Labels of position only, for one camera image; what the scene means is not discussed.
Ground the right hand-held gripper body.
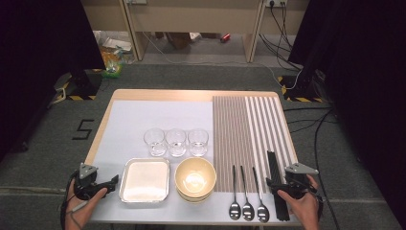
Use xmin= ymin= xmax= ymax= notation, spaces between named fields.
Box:
xmin=278 ymin=162 xmax=320 ymax=200

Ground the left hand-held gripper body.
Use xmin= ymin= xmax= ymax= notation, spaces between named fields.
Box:
xmin=74 ymin=162 xmax=108 ymax=201

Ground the bundle of black chopsticks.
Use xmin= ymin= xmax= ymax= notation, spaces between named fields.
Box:
xmin=266 ymin=150 xmax=291 ymax=222

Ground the silver metal spoon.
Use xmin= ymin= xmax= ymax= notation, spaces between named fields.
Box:
xmin=228 ymin=165 xmax=242 ymax=221
xmin=239 ymin=165 xmax=256 ymax=222
xmin=252 ymin=166 xmax=271 ymax=224

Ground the person's left hand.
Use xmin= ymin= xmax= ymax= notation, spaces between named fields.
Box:
xmin=64 ymin=178 xmax=109 ymax=230

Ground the person's right hand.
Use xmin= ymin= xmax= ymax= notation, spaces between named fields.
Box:
xmin=277 ymin=174 xmax=321 ymax=230

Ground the clear drinking glass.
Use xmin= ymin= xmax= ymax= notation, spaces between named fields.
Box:
xmin=143 ymin=127 xmax=168 ymax=157
xmin=165 ymin=127 xmax=188 ymax=158
xmin=187 ymin=127 xmax=210 ymax=157

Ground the striped woven placemat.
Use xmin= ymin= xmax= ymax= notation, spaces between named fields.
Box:
xmin=212 ymin=95 xmax=300 ymax=195

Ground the black stand base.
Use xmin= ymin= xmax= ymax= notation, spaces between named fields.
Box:
xmin=277 ymin=71 xmax=325 ymax=104
xmin=67 ymin=68 xmax=103 ymax=101

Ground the green plastic wrapper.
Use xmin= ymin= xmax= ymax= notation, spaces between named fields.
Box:
xmin=101 ymin=61 xmax=124 ymax=80

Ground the yellow snack bag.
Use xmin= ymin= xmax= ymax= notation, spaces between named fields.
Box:
xmin=99 ymin=50 xmax=125 ymax=70

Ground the black curtain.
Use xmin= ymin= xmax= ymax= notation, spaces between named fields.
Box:
xmin=287 ymin=0 xmax=406 ymax=229
xmin=0 ymin=0 xmax=106 ymax=162

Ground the clear plastic bag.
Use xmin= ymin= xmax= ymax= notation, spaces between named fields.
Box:
xmin=94 ymin=30 xmax=135 ymax=54

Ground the brown bag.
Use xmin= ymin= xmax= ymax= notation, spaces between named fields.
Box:
xmin=164 ymin=32 xmax=192 ymax=51

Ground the beige wooden desk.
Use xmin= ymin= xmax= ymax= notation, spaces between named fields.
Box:
xmin=119 ymin=0 xmax=267 ymax=64

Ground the thin grey cord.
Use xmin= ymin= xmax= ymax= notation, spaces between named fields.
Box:
xmin=69 ymin=200 xmax=94 ymax=230

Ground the white cord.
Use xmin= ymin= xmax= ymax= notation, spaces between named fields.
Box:
xmin=47 ymin=86 xmax=68 ymax=108

